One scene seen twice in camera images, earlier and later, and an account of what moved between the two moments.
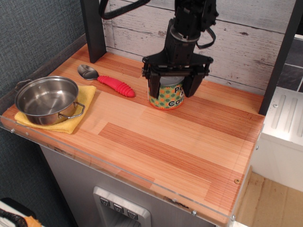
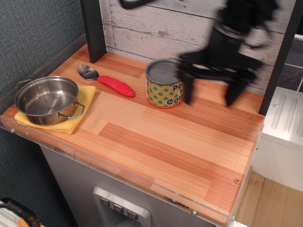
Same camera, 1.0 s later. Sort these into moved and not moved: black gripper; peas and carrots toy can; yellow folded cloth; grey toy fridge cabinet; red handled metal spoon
Moved: black gripper
Not moved: peas and carrots toy can; yellow folded cloth; red handled metal spoon; grey toy fridge cabinet
